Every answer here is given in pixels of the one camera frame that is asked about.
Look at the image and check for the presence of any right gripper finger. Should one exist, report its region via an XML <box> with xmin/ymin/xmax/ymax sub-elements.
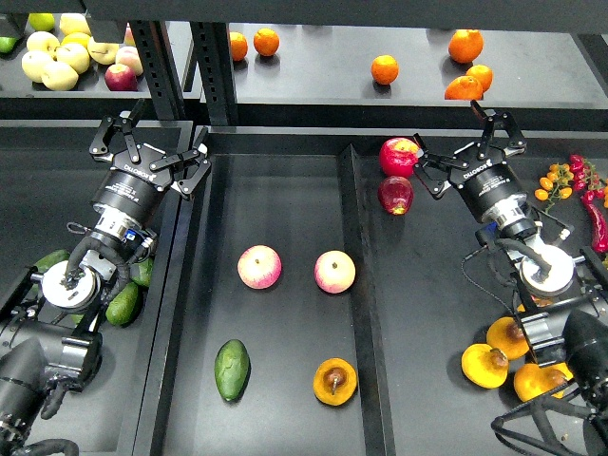
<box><xmin>413</xmin><ymin>133</ymin><xmax>469</xmax><ymax>199</ymax></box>
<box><xmin>470</xmin><ymin>100</ymin><xmax>526</xmax><ymax>160</ymax></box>

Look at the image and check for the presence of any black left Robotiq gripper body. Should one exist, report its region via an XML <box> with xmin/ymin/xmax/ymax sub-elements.
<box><xmin>91</xmin><ymin>143</ymin><xmax>173</xmax><ymax>224</ymax></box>

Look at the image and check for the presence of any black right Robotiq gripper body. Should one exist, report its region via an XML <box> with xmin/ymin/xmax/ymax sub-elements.
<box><xmin>454</xmin><ymin>142</ymin><xmax>527</xmax><ymax>223</ymax></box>

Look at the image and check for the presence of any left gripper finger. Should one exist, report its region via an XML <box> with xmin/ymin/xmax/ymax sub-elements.
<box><xmin>149</xmin><ymin>127</ymin><xmax>212</xmax><ymax>200</ymax></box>
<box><xmin>89</xmin><ymin>99</ymin><xmax>145</xmax><ymax>162</ymax></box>

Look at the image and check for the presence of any green avocado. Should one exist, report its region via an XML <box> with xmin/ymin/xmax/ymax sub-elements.
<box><xmin>105</xmin><ymin>281</ymin><xmax>141</xmax><ymax>326</ymax></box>
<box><xmin>214</xmin><ymin>339</ymin><xmax>250</xmax><ymax>401</ymax></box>

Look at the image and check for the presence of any yellow pear with brown stem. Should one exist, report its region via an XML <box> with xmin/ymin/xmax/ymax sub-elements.
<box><xmin>313</xmin><ymin>357</ymin><xmax>358</xmax><ymax>407</ymax></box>

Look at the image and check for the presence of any yellow pear pile upper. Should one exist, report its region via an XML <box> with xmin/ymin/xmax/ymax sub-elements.
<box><xmin>485</xmin><ymin>316</ymin><xmax>529</xmax><ymax>361</ymax></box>

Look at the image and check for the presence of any yellow pear pile bottom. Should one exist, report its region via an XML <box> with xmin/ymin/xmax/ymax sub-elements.
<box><xmin>513</xmin><ymin>363</ymin><xmax>574</xmax><ymax>402</ymax></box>

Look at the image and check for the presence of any bright red apple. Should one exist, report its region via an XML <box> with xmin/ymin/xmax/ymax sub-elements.
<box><xmin>379</xmin><ymin>137</ymin><xmax>420</xmax><ymax>178</ymax></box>

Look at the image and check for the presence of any dark red apple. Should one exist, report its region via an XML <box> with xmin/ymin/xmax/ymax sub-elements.
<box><xmin>377</xmin><ymin>176</ymin><xmax>414</xmax><ymax>216</ymax></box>

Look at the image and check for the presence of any orange at shelf edge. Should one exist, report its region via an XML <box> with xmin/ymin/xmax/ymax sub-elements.
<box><xmin>444</xmin><ymin>75</ymin><xmax>484</xmax><ymax>101</ymax></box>

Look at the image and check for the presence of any small orange right shelf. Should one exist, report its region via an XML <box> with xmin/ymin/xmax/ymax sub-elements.
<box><xmin>465</xmin><ymin>65</ymin><xmax>494</xmax><ymax>92</ymax></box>

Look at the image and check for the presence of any red apple on shelf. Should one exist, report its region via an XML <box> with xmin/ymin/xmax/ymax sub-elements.
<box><xmin>104</xmin><ymin>64</ymin><xmax>138</xmax><ymax>91</ymax></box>

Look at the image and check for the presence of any pale yellow apple front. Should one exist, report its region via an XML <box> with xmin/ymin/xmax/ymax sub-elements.
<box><xmin>41</xmin><ymin>62</ymin><xmax>79</xmax><ymax>91</ymax></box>

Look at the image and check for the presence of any pale yellow apple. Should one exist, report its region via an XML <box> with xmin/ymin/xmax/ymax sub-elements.
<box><xmin>41</xmin><ymin>62</ymin><xmax>79</xmax><ymax>91</ymax></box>
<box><xmin>21</xmin><ymin>50</ymin><xmax>54</xmax><ymax>84</ymax></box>

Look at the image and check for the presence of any large orange on shelf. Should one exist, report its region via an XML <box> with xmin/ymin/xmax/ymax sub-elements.
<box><xmin>448</xmin><ymin>28</ymin><xmax>485</xmax><ymax>64</ymax></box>

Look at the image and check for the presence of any red cherry tomato bunch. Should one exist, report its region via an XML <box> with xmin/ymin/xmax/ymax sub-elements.
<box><xmin>569</xmin><ymin>154</ymin><xmax>607</xmax><ymax>206</ymax></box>

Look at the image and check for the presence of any pale yellow apple left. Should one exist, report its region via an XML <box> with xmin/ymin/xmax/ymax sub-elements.
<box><xmin>21</xmin><ymin>50</ymin><xmax>54</xmax><ymax>84</ymax></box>

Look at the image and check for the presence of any orange on shelf middle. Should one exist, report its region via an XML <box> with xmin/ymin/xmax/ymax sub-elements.
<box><xmin>370</xmin><ymin>54</ymin><xmax>400</xmax><ymax>86</ymax></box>

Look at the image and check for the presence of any pink apple left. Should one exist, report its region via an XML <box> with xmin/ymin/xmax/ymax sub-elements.
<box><xmin>237</xmin><ymin>245</ymin><xmax>282</xmax><ymax>290</ymax></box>

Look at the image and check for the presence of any pink apple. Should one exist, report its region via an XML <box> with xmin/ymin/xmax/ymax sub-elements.
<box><xmin>314</xmin><ymin>250</ymin><xmax>356</xmax><ymax>294</ymax></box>
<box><xmin>237</xmin><ymin>245</ymin><xmax>282</xmax><ymax>290</ymax></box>

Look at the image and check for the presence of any orange on shelf far left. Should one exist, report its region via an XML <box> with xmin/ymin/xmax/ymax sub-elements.
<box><xmin>229</xmin><ymin>31</ymin><xmax>249</xmax><ymax>62</ymax></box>

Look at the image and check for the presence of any red chili pepper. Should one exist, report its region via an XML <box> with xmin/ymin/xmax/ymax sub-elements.
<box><xmin>581</xmin><ymin>199</ymin><xmax>607</xmax><ymax>254</ymax></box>

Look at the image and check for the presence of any green lime on shelf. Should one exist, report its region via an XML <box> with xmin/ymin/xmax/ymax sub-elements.
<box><xmin>28</xmin><ymin>12</ymin><xmax>55</xmax><ymax>31</ymax></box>

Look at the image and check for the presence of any pink apple right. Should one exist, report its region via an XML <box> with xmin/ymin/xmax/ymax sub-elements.
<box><xmin>314</xmin><ymin>250</ymin><xmax>356</xmax><ymax>294</ymax></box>

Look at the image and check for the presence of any black tray divider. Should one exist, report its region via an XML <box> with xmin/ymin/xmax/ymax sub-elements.
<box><xmin>336</xmin><ymin>144</ymin><xmax>396</xmax><ymax>455</ymax></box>

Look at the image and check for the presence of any black shelf upright post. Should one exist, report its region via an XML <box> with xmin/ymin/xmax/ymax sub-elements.
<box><xmin>189</xmin><ymin>22</ymin><xmax>238</xmax><ymax>126</ymax></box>

